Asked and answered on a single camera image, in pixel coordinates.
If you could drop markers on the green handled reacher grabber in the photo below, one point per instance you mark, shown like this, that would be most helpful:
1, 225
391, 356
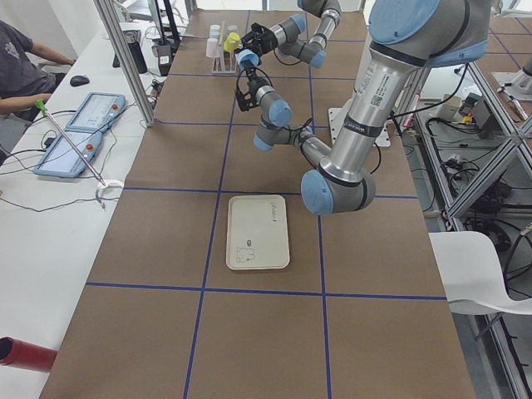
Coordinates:
102, 183

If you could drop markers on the white chair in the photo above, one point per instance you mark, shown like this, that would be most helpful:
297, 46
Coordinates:
471, 274

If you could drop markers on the dark labelled box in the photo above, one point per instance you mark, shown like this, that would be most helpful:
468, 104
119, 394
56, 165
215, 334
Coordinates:
164, 57

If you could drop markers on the cream plastic tray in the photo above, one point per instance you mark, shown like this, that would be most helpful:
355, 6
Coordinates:
257, 234

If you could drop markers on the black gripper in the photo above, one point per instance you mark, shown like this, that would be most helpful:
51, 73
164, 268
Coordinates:
250, 81
263, 40

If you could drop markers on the grey plastic cup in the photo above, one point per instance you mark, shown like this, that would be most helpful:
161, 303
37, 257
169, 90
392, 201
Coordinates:
232, 29

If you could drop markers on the black computer mouse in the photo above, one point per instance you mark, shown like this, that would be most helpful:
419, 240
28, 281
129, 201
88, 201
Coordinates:
79, 80

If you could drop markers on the aluminium frame column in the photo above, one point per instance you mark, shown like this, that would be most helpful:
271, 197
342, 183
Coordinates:
113, 28

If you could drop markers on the black thermos bottle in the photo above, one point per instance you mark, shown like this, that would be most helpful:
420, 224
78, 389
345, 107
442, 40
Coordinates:
133, 41

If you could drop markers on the yellow plastic cup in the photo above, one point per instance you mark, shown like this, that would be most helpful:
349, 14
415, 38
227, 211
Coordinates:
231, 42

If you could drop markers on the seated person grey shirt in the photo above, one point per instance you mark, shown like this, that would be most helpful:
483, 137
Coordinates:
22, 82

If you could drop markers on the red cylinder tube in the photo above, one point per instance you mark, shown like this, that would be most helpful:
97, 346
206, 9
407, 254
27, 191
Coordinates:
25, 355

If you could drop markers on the white wire cup rack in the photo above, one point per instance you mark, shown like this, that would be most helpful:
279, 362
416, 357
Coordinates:
226, 62

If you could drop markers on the pink plastic cup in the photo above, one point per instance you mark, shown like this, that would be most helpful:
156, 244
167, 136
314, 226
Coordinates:
212, 48

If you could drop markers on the teach pendant with red button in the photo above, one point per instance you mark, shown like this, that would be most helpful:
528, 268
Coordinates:
97, 112

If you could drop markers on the light blue cup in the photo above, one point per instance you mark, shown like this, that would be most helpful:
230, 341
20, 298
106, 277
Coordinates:
246, 59
214, 31

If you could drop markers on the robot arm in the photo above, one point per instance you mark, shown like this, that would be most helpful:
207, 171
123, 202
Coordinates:
284, 36
404, 36

